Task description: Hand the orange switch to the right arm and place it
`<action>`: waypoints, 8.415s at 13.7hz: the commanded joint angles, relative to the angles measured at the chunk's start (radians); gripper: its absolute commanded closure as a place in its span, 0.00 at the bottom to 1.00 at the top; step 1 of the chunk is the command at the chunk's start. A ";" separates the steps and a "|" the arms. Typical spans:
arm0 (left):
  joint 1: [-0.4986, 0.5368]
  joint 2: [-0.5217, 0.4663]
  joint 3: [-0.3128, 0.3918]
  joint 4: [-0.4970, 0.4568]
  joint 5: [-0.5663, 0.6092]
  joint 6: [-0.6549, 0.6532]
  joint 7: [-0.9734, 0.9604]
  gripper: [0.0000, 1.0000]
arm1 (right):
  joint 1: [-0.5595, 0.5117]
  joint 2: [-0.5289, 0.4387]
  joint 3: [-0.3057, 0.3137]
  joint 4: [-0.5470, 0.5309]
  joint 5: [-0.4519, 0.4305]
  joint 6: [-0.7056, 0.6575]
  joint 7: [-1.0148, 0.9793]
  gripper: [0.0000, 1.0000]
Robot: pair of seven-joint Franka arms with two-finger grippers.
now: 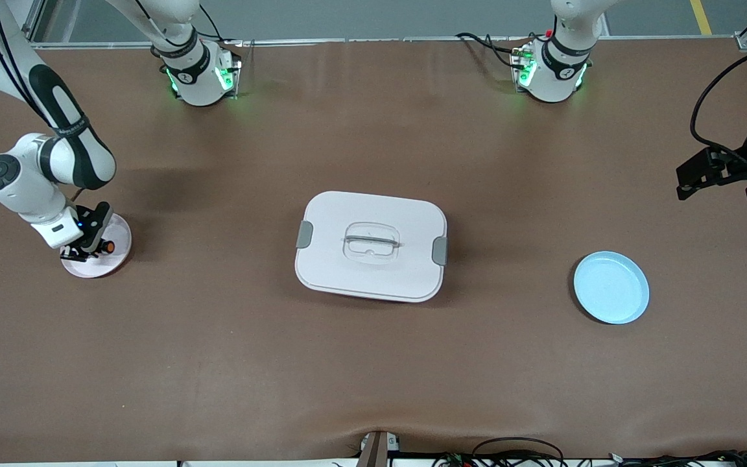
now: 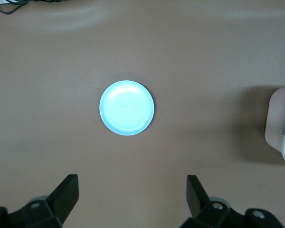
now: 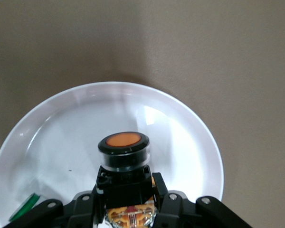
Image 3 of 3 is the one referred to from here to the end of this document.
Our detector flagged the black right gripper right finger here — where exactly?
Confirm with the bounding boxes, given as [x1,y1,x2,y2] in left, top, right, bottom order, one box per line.
[152,172,252,228]

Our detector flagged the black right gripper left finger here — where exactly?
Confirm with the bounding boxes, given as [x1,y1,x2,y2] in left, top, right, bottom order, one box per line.
[6,189,105,228]

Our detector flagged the pale pink round plate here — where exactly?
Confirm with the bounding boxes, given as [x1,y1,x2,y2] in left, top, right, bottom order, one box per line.
[0,81,226,228]

